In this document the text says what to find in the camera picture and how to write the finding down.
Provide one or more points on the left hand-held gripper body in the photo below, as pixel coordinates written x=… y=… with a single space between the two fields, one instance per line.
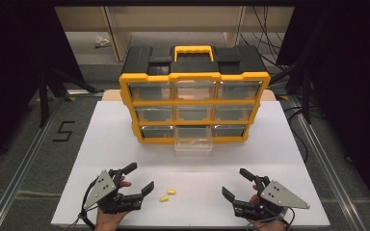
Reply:
x=104 y=187

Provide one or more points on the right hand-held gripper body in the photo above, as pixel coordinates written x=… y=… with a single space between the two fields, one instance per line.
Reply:
x=277 y=197

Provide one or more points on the person's right hand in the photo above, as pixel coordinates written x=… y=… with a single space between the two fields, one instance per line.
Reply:
x=269 y=225

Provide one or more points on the person's left hand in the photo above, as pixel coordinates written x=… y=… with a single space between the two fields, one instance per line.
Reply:
x=107 y=222

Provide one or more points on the yellow earplug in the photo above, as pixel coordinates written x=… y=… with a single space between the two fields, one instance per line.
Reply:
x=171 y=192
x=163 y=199

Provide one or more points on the set of closed clear drawers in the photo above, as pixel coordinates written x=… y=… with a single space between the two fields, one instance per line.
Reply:
x=154 y=114

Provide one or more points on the single clear plastic drawer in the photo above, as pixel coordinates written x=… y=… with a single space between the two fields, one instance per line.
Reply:
x=192 y=144

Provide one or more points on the black metal stand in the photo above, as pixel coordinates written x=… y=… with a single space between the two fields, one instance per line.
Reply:
x=306 y=96
x=44 y=102

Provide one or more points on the yellow black drawer organizer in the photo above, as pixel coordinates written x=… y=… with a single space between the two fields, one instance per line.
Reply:
x=192 y=61

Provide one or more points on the crumpled white paper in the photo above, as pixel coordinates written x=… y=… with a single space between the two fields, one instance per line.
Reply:
x=102 y=41

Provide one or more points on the dark curtain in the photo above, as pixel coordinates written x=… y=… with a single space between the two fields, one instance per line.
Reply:
x=16 y=64
x=350 y=80

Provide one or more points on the beige background shelf unit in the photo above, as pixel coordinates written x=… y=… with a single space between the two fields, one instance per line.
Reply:
x=173 y=19

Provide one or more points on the aluminium floor rail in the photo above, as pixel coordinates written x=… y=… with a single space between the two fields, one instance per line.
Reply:
x=22 y=170
x=327 y=166

